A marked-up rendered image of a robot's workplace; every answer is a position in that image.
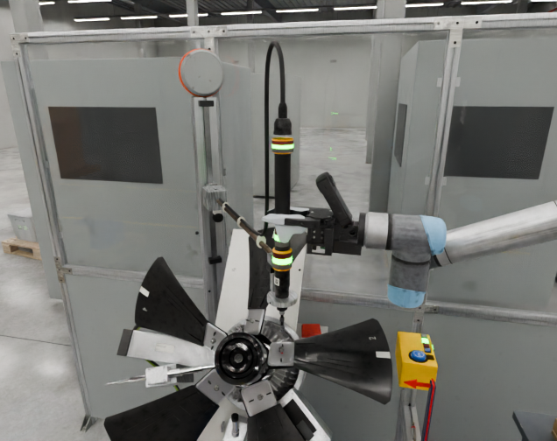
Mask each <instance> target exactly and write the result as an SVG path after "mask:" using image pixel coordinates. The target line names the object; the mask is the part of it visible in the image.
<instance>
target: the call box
mask: <svg viewBox="0 0 557 441"><path fill-rule="evenodd" d="M427 339H428V344H429V346H430V349H431V353H425V350H424V347H423V343H422V338H421V335H420V333H413V332H398V335H397V343H396V350H395V356H396V363H397V371H398V385H399V386H400V387H403V388H409V389H414V388H413V387H411V386H409V385H407V384H405V383H404V382H405V381H410V380H415V379H417V382H424V383H430V380H432V378H433V379H434V381H435V382H436V375H437V370H438V366H437V362H436V359H435V356H434V350H433V346H432V343H431V340H430V336H429V335H427ZM413 350H420V351H423V352H424V353H425V355H426V359H425V360H422V361H420V360H415V359H414V358H413V357H412V351H413ZM428 354H430V355H433V356H434V360H429V359H428V358H427V355H428ZM416 389H421V390H427V391H428V389H429V388H424V387H419V386H416Z"/></svg>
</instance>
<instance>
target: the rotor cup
mask: <svg viewBox="0 0 557 441"><path fill-rule="evenodd" d="M271 343H272V342H271V341H270V340H269V339H268V338H267V337H266V336H264V335H263V334H260V335H254V334H249V333H246V332H233V333H231V334H229V335H228V336H226V337H225V338H224V339H223V340H222V341H221V342H220V343H219V345H218V346H217V348H216V350H215V358H214V362H215V370H216V372H217V374H218V375H219V376H220V377H221V378H222V380H224V381H225V382H227V383H228V384H230V385H234V386H236V388H238V389H243V388H245V387H248V386H250V385H252V384H255V383H257V382H261V381H263V380H268V381H270V380H271V378H272V377H273V376H274V374H275V371H276V369H273V370H268V363H267V362H268V356H269V350H270V344H271ZM236 354H241V355H242V356H243V360H242V361H241V362H239V363H237V362H235V360H234V357H235V355H236ZM264 354H266V356H267V358H265V357H264ZM248 383H251V384H248ZM247 384H248V385H247Z"/></svg>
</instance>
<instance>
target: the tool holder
mask: <svg viewBox="0 0 557 441"><path fill-rule="evenodd" d="M266 269H267V270H268V271H269V272H270V289H271V291H269V292H268V294H267V297H266V298H265V299H267V302H268V303H269V304H270V305H272V306H275V307H278V308H286V307H290V306H293V305H295V304H296V303H297V299H298V296H297V293H296V292H295V291H293V290H289V297H288V298H284V299H281V298H277V297H275V286H274V268H273V267H272V253H267V263H266Z"/></svg>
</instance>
